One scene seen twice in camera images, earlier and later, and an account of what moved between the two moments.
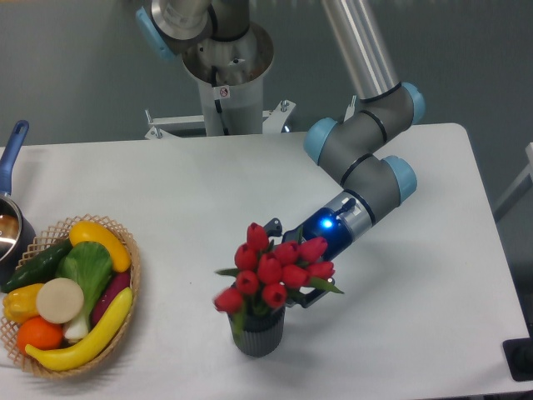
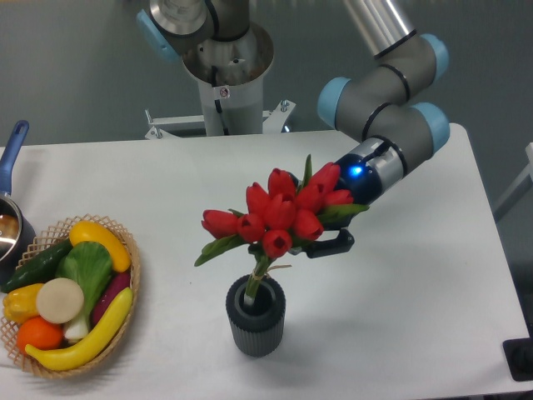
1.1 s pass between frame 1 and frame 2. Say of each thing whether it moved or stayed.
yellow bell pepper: stayed
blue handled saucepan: stayed
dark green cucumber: stayed
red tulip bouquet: moved
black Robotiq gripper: moved
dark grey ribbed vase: stayed
